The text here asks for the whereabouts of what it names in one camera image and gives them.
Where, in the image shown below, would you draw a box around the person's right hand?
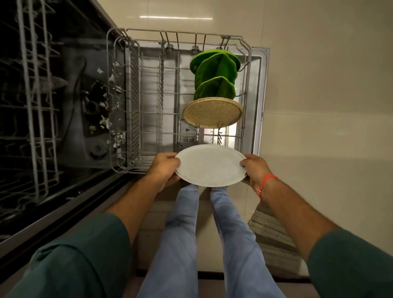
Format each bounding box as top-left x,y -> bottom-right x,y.
240,154 -> 274,192

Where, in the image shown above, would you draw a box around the person's left hand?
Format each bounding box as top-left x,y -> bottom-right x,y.
147,152 -> 182,193

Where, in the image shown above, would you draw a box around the white plate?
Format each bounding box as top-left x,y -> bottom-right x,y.
175,144 -> 248,188

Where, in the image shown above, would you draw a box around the wire dish rack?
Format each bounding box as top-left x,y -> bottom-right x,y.
106,28 -> 253,174
0,0 -> 69,215

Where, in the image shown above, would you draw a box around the tan speckled plate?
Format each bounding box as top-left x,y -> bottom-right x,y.
182,97 -> 244,129

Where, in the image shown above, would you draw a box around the white paper scraps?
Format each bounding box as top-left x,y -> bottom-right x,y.
88,67 -> 127,156

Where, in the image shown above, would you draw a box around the silver dishwasher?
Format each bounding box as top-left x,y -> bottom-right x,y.
0,0 -> 271,277

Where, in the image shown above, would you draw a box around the round green plate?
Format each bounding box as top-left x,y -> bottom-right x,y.
189,50 -> 242,75

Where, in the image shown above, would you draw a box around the person's right forearm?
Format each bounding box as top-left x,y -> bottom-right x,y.
260,178 -> 338,262

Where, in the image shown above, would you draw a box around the person's left forearm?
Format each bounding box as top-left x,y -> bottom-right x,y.
106,175 -> 168,245

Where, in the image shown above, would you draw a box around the orange thread wristband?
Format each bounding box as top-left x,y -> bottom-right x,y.
256,174 -> 278,201

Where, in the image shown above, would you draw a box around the striped brown floor mat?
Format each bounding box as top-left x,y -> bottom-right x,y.
248,201 -> 309,277

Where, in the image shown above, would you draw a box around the green shirt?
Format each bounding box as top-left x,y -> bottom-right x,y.
6,212 -> 393,298

